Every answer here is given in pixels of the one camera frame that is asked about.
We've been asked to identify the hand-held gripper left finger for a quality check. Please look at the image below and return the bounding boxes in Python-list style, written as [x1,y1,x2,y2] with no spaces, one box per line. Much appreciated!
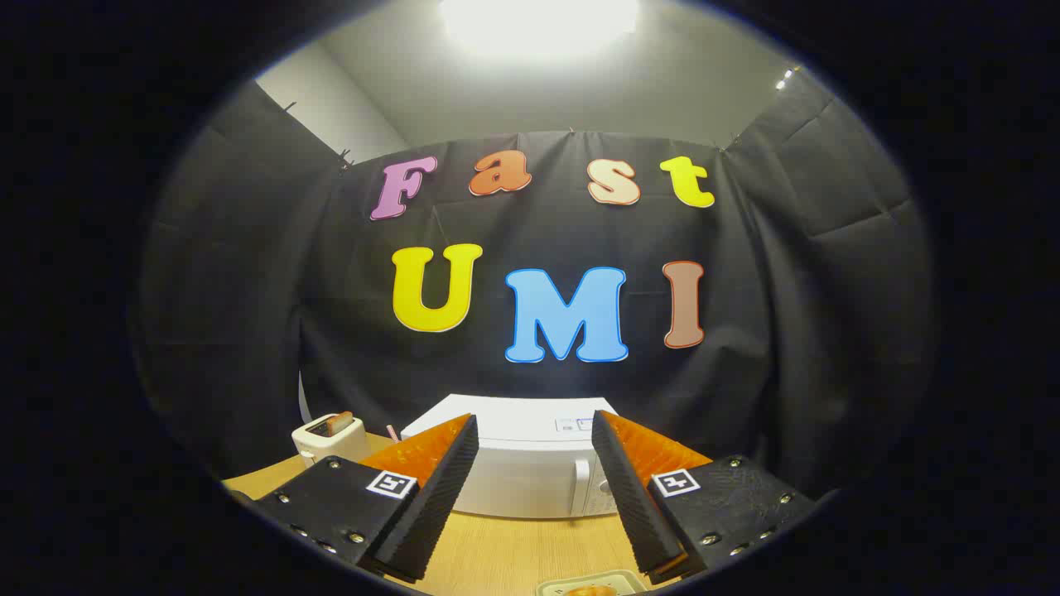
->
[248,414,481,583]

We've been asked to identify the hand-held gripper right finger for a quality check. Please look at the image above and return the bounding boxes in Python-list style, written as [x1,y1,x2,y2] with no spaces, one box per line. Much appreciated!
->
[591,410,821,584]

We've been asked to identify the white microwave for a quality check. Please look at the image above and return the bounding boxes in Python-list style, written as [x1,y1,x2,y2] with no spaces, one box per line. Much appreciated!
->
[401,394,622,520]

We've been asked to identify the cream plate with cherry print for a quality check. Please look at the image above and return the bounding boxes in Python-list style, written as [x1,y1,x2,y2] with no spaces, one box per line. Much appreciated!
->
[536,570,648,596]

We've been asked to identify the white toaster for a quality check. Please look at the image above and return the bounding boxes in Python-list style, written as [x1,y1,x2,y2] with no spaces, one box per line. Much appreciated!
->
[291,411,369,469]

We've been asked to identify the black backdrop cloth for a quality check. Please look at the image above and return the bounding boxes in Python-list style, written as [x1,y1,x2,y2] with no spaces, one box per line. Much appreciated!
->
[137,70,937,497]

